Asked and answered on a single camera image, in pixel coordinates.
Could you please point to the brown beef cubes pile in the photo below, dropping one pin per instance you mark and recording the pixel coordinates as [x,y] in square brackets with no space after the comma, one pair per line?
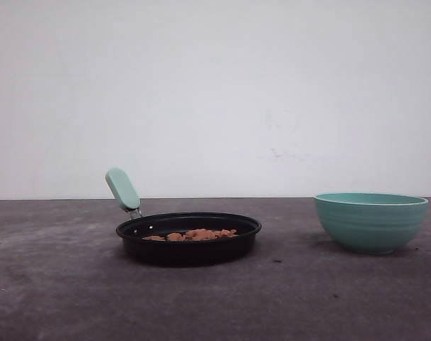
[195,235]

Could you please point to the black frying pan teal handle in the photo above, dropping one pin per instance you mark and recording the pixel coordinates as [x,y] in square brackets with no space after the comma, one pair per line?
[177,253]

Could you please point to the teal ceramic bowl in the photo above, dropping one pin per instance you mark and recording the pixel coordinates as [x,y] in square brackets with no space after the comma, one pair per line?
[371,223]

